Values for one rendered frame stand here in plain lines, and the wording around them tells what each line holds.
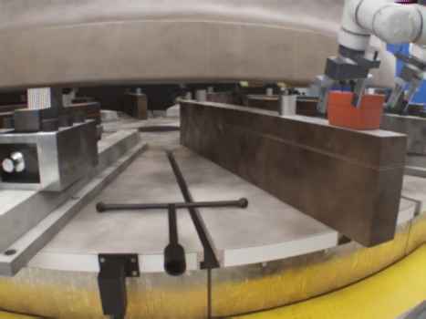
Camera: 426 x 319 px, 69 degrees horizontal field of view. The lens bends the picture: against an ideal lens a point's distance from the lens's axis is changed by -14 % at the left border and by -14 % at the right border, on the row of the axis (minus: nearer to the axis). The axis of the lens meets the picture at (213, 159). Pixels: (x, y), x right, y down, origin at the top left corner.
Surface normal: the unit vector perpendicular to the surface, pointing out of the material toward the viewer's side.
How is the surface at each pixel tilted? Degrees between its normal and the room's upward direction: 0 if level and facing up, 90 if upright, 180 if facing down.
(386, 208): 90
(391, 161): 90
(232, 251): 90
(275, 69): 90
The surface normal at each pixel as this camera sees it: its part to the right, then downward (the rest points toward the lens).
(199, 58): 0.23, 0.21
